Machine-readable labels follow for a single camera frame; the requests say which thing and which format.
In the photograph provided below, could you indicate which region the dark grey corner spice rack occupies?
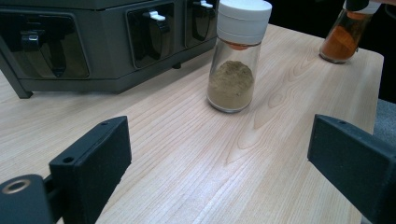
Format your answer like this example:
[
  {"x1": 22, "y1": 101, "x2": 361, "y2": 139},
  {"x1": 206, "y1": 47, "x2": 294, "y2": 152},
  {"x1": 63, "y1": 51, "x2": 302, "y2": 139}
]
[{"x1": 0, "y1": 0, "x2": 220, "y2": 100}]

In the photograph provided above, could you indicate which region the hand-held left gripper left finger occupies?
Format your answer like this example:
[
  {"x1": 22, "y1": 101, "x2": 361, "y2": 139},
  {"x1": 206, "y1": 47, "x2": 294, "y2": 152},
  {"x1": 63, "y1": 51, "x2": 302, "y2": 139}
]
[{"x1": 49, "y1": 115, "x2": 133, "y2": 224}]

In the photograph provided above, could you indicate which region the orange powder spice jar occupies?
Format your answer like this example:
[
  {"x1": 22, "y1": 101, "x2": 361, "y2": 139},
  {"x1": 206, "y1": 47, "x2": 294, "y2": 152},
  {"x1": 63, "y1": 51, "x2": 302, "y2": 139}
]
[{"x1": 318, "y1": 0, "x2": 382, "y2": 64}]

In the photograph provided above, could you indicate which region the tan powder spice jar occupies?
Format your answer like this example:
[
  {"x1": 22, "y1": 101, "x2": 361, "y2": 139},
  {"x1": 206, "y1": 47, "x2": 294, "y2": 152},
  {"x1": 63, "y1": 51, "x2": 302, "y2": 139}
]
[{"x1": 205, "y1": 0, "x2": 274, "y2": 114}]

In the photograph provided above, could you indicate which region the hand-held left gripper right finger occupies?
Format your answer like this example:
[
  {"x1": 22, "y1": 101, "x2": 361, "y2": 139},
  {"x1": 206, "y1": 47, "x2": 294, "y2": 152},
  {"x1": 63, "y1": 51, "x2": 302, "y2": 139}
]
[{"x1": 307, "y1": 114, "x2": 396, "y2": 224}]

